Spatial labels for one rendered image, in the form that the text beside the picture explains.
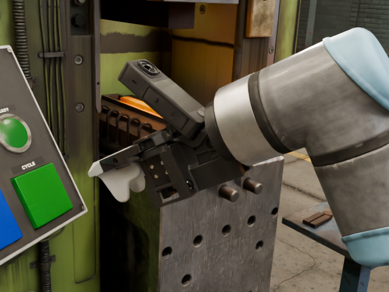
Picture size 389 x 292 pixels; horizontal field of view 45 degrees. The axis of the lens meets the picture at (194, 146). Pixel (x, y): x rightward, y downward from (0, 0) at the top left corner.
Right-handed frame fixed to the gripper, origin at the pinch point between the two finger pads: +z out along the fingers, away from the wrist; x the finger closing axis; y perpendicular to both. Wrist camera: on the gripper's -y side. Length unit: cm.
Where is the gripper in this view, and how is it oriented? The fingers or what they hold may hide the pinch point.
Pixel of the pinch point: (95, 166)
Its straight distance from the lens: 62.3
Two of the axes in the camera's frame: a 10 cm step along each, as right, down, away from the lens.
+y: 4.1, 9.1, 0.7
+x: 4.3, -2.6, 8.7
